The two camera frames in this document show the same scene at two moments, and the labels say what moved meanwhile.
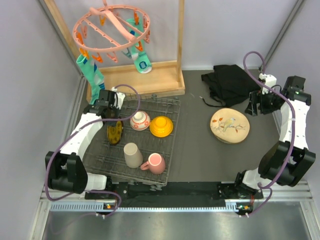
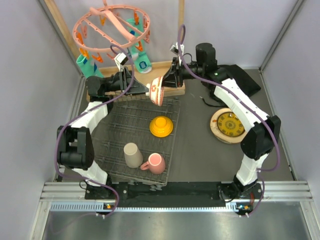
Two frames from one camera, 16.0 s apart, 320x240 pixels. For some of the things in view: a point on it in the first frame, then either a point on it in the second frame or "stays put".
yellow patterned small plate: [114, 133] -> [229, 125]
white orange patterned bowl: [140, 121] -> [156, 90]
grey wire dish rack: [141, 146] stays put
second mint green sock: [140, 57] stays put
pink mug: [156, 164] stays put
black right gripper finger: [252, 108] -> [170, 80]
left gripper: [117, 111] -> [123, 78]
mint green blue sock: [92, 76] stays put
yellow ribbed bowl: [161, 126] stays put
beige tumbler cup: [133, 158] stays put
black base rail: [176, 194] stays put
